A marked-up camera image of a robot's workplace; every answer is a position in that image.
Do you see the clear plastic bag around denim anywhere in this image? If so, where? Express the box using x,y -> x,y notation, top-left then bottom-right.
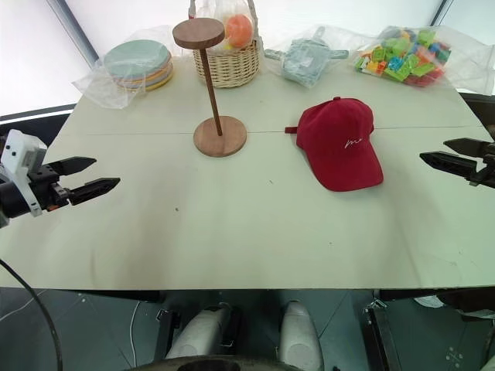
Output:
262,23 -> 374,90

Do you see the white robot leg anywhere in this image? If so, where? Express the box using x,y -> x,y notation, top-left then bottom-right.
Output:
277,299 -> 325,371
165,304 -> 230,361

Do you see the white left robot leg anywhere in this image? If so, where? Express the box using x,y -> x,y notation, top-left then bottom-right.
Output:
165,304 -> 230,361

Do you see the wooden hat stand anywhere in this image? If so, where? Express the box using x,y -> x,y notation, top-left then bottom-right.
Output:
172,18 -> 248,158

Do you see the woven wicker basket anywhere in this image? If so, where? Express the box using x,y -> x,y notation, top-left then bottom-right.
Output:
188,0 -> 264,89

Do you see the clear plastic bag in basket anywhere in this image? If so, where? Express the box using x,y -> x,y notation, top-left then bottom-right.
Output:
191,0 -> 261,51

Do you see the grey item in plastic bag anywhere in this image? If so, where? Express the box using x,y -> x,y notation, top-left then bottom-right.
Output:
265,26 -> 350,88

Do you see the clear plastic bag under plates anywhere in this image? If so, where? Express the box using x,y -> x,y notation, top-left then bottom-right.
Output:
71,25 -> 176,111

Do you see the red baseball cap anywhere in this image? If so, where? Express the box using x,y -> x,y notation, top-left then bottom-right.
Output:
285,97 -> 384,193

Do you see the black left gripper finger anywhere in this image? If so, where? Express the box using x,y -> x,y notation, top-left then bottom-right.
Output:
69,177 -> 121,206
49,155 -> 98,177

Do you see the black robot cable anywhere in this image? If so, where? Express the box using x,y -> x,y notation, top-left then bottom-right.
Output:
0,257 -> 64,371

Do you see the white floor cable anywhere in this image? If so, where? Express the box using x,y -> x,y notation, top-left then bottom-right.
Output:
128,300 -> 143,368

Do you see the orange plate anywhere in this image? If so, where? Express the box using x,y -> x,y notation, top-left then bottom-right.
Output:
112,57 -> 173,83

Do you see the mint green plate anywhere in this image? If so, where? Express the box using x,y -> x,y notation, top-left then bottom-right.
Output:
103,40 -> 172,77

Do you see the yellow plate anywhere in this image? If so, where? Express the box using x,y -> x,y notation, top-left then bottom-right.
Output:
118,69 -> 174,93

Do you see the white right robot leg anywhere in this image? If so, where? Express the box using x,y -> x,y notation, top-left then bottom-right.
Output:
277,299 -> 325,371

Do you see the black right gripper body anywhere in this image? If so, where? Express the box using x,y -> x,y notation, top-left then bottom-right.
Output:
468,141 -> 495,188

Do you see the clear bag of toy blocks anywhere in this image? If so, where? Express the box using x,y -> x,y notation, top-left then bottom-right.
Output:
352,23 -> 495,96

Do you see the orange toy fruit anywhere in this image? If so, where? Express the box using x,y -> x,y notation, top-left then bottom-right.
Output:
225,14 -> 254,49

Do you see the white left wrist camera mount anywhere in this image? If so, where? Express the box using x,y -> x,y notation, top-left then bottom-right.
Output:
0,128 -> 48,218

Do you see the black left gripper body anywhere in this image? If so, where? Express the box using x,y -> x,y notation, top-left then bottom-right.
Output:
27,163 -> 73,212

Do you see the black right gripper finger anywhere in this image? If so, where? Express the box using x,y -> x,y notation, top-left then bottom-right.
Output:
443,137 -> 490,158
418,151 -> 483,177

